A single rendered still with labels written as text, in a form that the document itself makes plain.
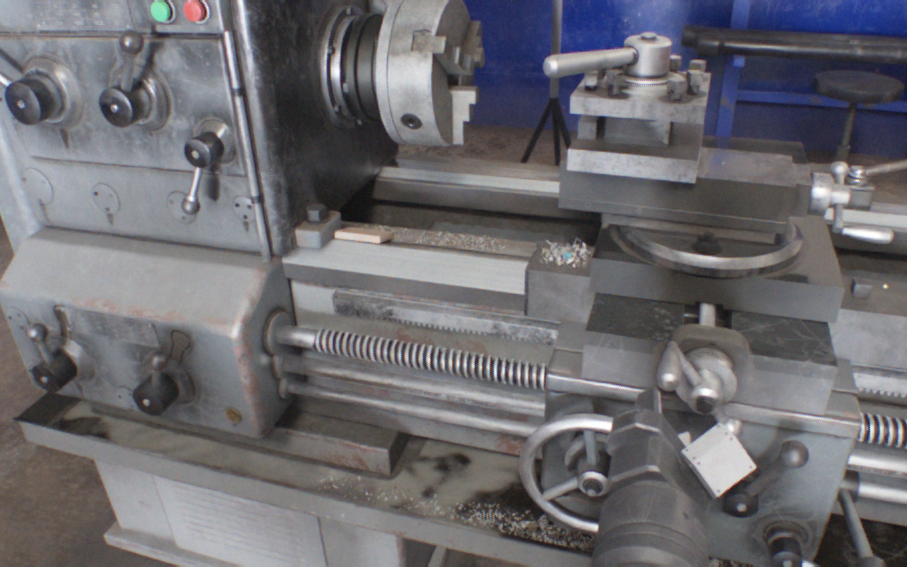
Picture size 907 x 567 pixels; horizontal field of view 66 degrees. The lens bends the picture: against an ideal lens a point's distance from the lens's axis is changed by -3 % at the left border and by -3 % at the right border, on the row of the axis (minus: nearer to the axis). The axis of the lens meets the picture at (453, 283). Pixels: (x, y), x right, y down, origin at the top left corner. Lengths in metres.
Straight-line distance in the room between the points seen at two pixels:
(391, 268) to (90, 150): 0.54
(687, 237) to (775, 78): 3.33
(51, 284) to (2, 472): 1.04
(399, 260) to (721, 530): 0.63
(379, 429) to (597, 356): 0.58
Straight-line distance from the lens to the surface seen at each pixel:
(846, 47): 3.83
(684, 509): 0.61
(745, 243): 1.03
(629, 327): 0.95
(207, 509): 1.71
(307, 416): 1.46
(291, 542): 1.65
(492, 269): 1.13
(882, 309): 1.10
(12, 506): 2.25
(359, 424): 1.42
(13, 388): 2.71
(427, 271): 1.15
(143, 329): 1.29
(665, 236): 1.02
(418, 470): 1.41
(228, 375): 1.24
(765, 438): 1.02
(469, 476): 1.40
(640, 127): 1.00
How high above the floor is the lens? 1.39
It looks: 30 degrees down
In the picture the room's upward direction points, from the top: 2 degrees counter-clockwise
